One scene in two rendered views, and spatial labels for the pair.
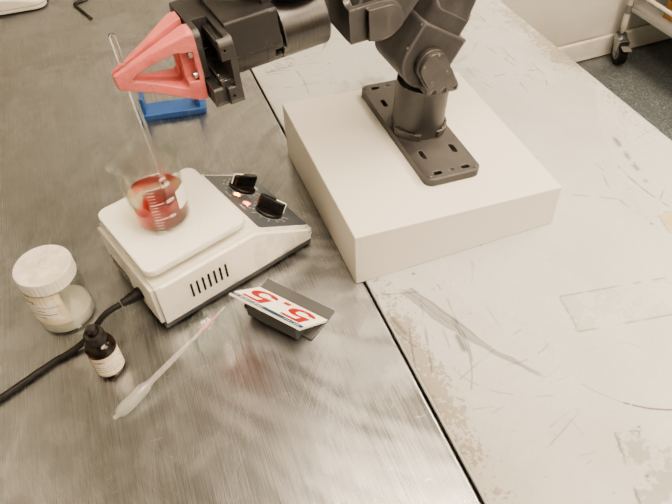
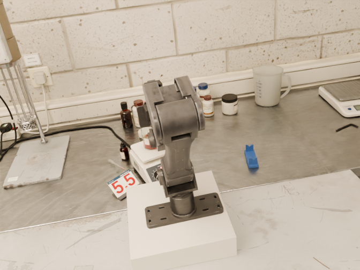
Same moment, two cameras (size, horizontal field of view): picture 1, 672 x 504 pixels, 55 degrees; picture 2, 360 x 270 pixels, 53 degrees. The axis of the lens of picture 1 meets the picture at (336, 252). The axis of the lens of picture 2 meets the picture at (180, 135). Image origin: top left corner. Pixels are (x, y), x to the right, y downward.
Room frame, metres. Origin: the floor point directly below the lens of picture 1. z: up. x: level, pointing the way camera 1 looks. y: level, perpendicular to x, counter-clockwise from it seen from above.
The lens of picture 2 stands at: (0.81, -0.80, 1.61)
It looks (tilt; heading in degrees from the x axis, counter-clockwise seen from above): 30 degrees down; 102
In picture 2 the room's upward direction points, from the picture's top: 7 degrees counter-clockwise
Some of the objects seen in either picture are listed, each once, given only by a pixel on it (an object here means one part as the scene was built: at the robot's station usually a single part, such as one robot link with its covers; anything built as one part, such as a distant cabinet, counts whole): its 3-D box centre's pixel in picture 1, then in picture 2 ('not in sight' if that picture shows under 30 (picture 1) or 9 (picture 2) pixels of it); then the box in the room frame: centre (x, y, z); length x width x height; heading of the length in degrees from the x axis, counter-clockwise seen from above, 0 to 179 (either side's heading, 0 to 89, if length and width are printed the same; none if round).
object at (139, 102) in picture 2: not in sight; (140, 113); (0.37, 0.49, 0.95); 0.06 x 0.06 x 0.11
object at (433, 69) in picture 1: (421, 57); (177, 179); (0.64, -0.11, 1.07); 0.09 x 0.06 x 0.06; 22
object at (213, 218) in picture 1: (171, 218); (152, 148); (0.50, 0.17, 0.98); 0.12 x 0.12 x 0.01; 37
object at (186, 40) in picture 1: (161, 59); not in sight; (0.54, 0.15, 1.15); 0.09 x 0.07 x 0.07; 116
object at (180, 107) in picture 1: (170, 101); (251, 155); (0.83, 0.23, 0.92); 0.10 x 0.03 x 0.04; 98
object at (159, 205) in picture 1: (151, 189); (150, 135); (0.50, 0.18, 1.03); 0.07 x 0.06 x 0.08; 115
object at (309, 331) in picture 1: (282, 303); (125, 184); (0.43, 0.06, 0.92); 0.09 x 0.06 x 0.04; 55
